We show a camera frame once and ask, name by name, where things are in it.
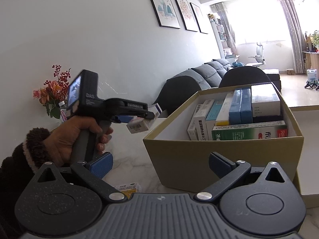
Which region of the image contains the labelled clear plastic bottle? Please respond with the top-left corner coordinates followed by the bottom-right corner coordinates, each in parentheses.
top-left (58, 101), bottom-right (69, 123)

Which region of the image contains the small white navy medicine box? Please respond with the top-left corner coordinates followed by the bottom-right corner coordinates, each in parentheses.
top-left (126, 102), bottom-right (164, 134)

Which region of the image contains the orange flower bouquet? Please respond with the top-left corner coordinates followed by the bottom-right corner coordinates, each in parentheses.
top-left (33, 65), bottom-right (71, 120)

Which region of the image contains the brown cardboard box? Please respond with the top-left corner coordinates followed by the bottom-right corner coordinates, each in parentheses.
top-left (143, 81), bottom-right (304, 191)

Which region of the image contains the potted green plant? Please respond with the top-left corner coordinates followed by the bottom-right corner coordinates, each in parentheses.
top-left (311, 30), bottom-right (319, 51)

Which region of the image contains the brown cardboard box lid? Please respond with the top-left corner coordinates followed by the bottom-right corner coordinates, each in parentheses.
top-left (290, 106), bottom-right (319, 208)

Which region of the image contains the white office chair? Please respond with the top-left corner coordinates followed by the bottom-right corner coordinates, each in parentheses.
top-left (248, 42), bottom-right (266, 68)

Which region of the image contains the framed pink tree picture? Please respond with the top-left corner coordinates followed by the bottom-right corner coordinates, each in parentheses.
top-left (173, 0), bottom-right (199, 32)

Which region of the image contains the white bookshelf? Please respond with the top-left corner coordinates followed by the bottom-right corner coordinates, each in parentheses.
top-left (208, 12), bottom-right (229, 61)

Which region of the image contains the yellow cartoon medicine box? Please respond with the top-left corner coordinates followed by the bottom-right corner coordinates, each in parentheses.
top-left (113, 182), bottom-right (142, 200)

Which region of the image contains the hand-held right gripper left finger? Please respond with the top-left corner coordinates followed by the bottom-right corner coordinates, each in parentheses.
top-left (30, 152), bottom-right (125, 203)

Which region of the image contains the large white medicine box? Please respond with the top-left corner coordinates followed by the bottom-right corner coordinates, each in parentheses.
top-left (250, 83), bottom-right (282, 117)

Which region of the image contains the white marble desktop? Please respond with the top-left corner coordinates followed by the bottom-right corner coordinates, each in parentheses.
top-left (48, 110), bottom-right (319, 229)

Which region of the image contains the teal medicine box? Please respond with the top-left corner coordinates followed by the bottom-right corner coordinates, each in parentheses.
top-left (205, 100), bottom-right (226, 140)

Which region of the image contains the framed pale picture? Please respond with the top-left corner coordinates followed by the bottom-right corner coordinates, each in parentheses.
top-left (190, 2), bottom-right (209, 34)

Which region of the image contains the grey curtain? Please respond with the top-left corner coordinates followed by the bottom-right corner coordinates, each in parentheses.
top-left (216, 2), bottom-right (237, 55)
top-left (275, 0), bottom-right (308, 74)

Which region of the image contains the blue white paper bag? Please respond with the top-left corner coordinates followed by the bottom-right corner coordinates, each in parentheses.
top-left (306, 68), bottom-right (319, 82)

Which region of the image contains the framed blue mountain picture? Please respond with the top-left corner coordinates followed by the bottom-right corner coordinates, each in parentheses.
top-left (145, 0), bottom-right (181, 29)

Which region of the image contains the white light-blue capsule box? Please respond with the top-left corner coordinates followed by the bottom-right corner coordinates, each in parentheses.
top-left (187, 104), bottom-right (208, 141)

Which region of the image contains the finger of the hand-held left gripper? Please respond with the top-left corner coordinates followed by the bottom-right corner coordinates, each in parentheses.
top-left (115, 110), bottom-right (156, 125)

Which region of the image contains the small wooden desk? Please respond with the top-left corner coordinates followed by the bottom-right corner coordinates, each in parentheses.
top-left (303, 51), bottom-right (319, 74)

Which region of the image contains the grey sofa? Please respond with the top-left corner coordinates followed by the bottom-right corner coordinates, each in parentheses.
top-left (187, 58), bottom-right (282, 91)

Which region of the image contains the white green medicine box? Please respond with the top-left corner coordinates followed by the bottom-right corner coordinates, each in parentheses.
top-left (197, 99), bottom-right (215, 120)

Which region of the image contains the black chair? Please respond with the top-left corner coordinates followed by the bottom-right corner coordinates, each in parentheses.
top-left (219, 67), bottom-right (273, 88)
top-left (159, 76), bottom-right (212, 115)

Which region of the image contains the large window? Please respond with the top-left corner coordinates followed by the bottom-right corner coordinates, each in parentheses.
top-left (229, 1), bottom-right (286, 45)

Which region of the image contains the person's left hand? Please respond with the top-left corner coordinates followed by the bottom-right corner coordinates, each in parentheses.
top-left (43, 116), bottom-right (114, 168)

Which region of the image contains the green orange medicine box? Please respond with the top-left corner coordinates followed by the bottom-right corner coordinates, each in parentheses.
top-left (211, 121), bottom-right (288, 141)

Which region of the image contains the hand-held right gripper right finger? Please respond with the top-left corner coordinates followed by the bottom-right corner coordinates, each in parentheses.
top-left (196, 152), bottom-right (291, 203)

